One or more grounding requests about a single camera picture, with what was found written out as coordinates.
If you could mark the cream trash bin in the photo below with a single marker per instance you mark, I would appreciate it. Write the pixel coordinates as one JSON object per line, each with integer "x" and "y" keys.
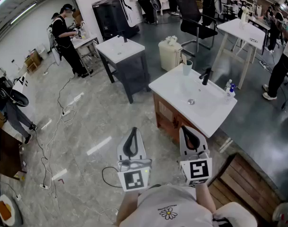
{"x": 168, "y": 57}

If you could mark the black office chair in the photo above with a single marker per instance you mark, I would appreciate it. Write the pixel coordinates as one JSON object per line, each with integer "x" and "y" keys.
{"x": 193, "y": 20}

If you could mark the white flower bunch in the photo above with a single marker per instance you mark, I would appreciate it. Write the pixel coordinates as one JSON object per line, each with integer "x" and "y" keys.
{"x": 171, "y": 40}

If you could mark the wooden floor platform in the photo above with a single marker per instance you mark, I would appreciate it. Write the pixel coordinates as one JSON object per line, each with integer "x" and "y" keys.
{"x": 243, "y": 185}

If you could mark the brown wooden sink cabinet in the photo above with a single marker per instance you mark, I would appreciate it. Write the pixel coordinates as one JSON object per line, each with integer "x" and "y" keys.
{"x": 167, "y": 119}

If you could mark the metal sink drain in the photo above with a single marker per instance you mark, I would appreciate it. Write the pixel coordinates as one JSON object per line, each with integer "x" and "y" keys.
{"x": 191, "y": 101}

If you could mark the dark sink cabinet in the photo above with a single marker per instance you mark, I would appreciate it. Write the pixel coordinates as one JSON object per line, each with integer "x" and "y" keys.
{"x": 134, "y": 77}

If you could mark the dark wooden table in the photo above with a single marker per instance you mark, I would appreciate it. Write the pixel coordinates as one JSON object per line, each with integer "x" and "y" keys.
{"x": 6, "y": 155}

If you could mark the small black faucet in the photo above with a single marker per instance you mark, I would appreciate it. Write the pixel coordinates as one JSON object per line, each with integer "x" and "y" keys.
{"x": 124, "y": 38}

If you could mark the black glasses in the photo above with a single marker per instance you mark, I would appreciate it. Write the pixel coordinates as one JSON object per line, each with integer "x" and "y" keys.
{"x": 253, "y": 39}

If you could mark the clear plastic water bottle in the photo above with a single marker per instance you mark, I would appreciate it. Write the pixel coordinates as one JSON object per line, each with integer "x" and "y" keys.
{"x": 228, "y": 83}

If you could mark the small wooden shelf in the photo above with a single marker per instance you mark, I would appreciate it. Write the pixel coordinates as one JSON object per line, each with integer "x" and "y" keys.
{"x": 33, "y": 61}

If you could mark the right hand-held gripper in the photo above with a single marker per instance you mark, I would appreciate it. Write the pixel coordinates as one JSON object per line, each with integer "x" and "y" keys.
{"x": 198, "y": 170}

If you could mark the blue pump soap bottle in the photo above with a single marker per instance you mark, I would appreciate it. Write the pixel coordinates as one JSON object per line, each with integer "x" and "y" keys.
{"x": 230, "y": 94}

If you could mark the white vase with flowers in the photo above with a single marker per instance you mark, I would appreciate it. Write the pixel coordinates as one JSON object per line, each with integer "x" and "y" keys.
{"x": 244, "y": 16}

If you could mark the small white washbasin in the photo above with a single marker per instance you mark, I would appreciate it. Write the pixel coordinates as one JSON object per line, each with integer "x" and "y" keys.
{"x": 120, "y": 48}

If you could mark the white power strip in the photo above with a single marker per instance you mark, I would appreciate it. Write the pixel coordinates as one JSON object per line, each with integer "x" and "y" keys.
{"x": 44, "y": 186}
{"x": 66, "y": 113}

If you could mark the green cup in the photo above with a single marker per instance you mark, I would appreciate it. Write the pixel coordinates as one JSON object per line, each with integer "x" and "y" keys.
{"x": 187, "y": 68}

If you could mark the person's right forearm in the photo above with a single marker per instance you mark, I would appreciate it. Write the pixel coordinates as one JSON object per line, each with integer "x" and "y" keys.
{"x": 204, "y": 197}

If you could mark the black equipment case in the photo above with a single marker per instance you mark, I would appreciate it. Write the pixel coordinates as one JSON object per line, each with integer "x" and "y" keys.
{"x": 110, "y": 18}

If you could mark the person's left forearm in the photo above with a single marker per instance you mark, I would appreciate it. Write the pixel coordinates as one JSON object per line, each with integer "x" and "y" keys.
{"x": 126, "y": 208}

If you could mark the white wooden table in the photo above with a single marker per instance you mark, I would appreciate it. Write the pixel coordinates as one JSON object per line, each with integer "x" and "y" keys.
{"x": 243, "y": 31}

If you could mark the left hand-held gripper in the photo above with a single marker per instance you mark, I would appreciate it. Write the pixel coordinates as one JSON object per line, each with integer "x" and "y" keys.
{"x": 134, "y": 178}

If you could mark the person's white daisy t-shirt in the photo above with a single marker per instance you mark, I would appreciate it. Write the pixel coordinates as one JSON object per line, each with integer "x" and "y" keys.
{"x": 172, "y": 204}

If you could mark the white work table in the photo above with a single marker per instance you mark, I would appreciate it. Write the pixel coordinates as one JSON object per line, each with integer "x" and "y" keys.
{"x": 86, "y": 42}

